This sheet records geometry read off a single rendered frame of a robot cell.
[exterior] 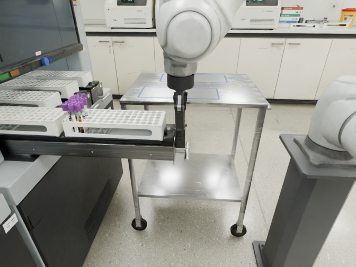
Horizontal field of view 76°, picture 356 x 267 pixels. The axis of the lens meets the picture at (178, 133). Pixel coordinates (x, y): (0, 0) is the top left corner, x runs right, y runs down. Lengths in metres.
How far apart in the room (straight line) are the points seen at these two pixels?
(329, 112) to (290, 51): 2.35
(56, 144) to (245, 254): 1.09
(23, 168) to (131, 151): 0.33
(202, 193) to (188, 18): 1.02
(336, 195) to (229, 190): 0.53
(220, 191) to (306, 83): 2.32
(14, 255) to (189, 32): 0.75
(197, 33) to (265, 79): 2.79
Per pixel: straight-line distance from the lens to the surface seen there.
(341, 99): 0.82
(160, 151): 0.67
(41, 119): 0.79
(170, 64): 0.60
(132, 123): 0.67
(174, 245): 1.41
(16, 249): 0.86
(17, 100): 1.00
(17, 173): 0.82
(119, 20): 3.06
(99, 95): 1.26
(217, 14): 0.43
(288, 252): 1.19
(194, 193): 1.27
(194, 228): 1.48
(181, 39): 0.38
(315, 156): 0.90
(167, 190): 1.29
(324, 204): 1.01
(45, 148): 0.80
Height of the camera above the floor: 1.17
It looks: 30 degrees down
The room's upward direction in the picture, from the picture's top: straight up
